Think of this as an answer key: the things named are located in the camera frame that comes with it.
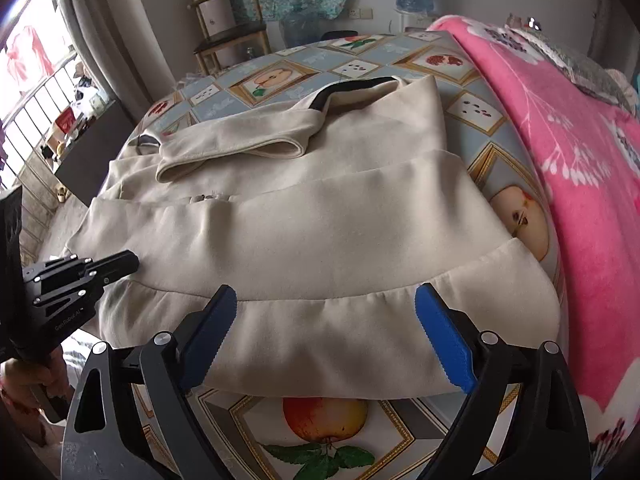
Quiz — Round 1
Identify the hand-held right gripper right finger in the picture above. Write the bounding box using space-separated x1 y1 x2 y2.
414 282 591 480

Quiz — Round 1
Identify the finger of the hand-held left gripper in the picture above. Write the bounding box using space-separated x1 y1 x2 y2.
22 249 140 309

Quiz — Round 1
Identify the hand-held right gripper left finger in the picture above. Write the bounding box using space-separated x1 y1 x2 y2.
60 284 238 480

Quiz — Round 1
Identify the cream jacket with black trim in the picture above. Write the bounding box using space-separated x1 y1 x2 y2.
62 76 561 403

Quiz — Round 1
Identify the person's left hand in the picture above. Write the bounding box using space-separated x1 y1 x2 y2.
0 345 72 417

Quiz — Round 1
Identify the dark cabinet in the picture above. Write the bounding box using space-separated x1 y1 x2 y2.
54 99 136 193

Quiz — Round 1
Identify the metal window railing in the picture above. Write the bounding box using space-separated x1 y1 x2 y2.
0 45 108 231

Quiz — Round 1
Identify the pink hanging garment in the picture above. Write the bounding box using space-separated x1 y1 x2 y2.
5 25 56 92

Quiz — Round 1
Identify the grey curtain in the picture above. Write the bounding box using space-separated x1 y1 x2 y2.
65 0 191 126

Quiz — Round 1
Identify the pink floral blanket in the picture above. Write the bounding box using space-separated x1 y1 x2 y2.
427 14 640 461

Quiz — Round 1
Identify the fruit print tablecloth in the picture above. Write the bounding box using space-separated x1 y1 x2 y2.
120 30 566 480

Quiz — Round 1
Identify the wooden chair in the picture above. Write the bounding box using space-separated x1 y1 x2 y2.
187 0 273 76

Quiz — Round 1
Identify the white box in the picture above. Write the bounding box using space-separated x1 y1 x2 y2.
192 0 237 36

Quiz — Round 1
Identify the clear plastic bucket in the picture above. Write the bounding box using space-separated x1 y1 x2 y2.
280 10 326 51

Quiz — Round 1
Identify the grey sequin cushion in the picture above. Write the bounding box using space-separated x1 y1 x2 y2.
530 35 631 107

